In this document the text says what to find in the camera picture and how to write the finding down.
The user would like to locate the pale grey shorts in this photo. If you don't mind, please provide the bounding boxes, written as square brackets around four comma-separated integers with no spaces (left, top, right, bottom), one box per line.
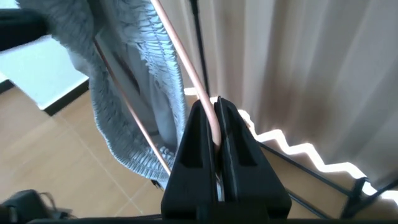
[17,0,187,183]

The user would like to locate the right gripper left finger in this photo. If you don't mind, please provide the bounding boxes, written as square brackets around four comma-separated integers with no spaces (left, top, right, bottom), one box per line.
[160,99,220,219]

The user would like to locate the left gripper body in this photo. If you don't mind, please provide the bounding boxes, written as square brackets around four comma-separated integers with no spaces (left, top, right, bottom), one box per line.
[0,9,49,52]

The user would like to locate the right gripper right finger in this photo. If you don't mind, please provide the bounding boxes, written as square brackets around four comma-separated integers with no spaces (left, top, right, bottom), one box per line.
[214,96,292,218]

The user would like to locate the beige curtain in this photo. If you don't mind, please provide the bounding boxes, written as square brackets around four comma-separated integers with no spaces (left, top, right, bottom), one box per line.
[158,0,398,190]

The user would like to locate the black clothes rack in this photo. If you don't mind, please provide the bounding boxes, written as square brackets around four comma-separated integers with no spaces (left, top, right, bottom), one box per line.
[189,0,398,219]

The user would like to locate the pink clothes hanger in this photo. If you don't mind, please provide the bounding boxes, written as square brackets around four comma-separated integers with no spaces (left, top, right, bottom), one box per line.
[93,0,222,177]

